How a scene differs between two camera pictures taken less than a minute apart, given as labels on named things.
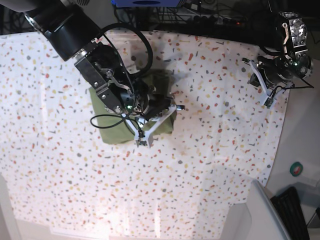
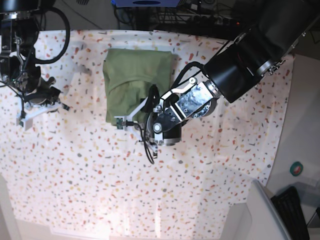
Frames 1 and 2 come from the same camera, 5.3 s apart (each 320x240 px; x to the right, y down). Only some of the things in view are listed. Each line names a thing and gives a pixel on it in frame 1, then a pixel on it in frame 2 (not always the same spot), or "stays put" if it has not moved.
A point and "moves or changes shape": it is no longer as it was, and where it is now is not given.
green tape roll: (296, 169) stays put
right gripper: (266, 70) to (156, 124)
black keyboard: (288, 206) stays put
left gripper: (150, 112) to (38, 100)
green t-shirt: (113, 128) moves or changes shape
